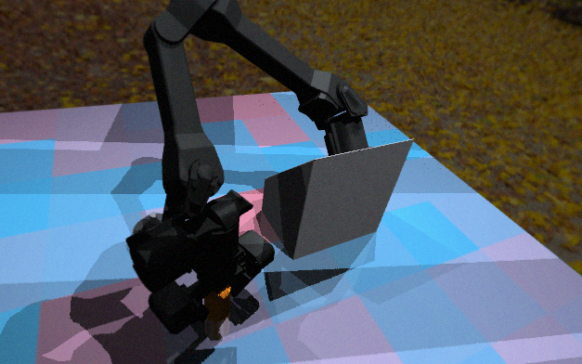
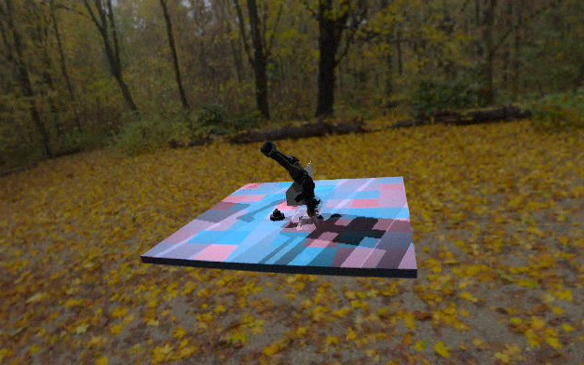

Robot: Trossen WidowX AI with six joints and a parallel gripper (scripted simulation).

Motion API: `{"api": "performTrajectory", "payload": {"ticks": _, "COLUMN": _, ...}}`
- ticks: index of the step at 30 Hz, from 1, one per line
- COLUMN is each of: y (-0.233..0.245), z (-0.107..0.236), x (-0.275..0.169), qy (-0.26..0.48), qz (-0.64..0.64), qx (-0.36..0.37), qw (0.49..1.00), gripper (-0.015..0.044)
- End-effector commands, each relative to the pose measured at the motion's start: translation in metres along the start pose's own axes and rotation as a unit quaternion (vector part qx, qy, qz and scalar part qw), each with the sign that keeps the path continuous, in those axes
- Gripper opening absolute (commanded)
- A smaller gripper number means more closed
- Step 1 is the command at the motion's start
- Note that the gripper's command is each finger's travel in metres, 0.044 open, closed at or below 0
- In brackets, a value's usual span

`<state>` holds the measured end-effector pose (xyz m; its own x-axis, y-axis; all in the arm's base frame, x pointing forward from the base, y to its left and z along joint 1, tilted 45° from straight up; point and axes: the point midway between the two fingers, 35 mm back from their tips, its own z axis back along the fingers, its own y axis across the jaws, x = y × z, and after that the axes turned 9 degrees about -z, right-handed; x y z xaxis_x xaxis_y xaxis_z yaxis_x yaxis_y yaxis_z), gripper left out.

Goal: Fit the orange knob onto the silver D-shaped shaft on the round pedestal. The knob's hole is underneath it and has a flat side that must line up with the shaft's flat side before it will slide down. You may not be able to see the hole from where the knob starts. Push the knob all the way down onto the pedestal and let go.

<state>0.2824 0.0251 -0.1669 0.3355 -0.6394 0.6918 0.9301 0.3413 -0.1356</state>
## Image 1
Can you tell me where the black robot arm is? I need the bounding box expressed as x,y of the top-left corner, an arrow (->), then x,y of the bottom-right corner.
125,0 -> 369,293

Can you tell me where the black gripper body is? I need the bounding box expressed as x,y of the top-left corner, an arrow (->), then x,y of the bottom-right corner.
148,230 -> 275,334

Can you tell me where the black round pedestal with silver shaft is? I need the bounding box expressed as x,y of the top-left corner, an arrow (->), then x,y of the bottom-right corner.
132,212 -> 162,234

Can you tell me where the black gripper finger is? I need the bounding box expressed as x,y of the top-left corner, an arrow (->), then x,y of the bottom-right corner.
180,284 -> 209,324
229,263 -> 262,298

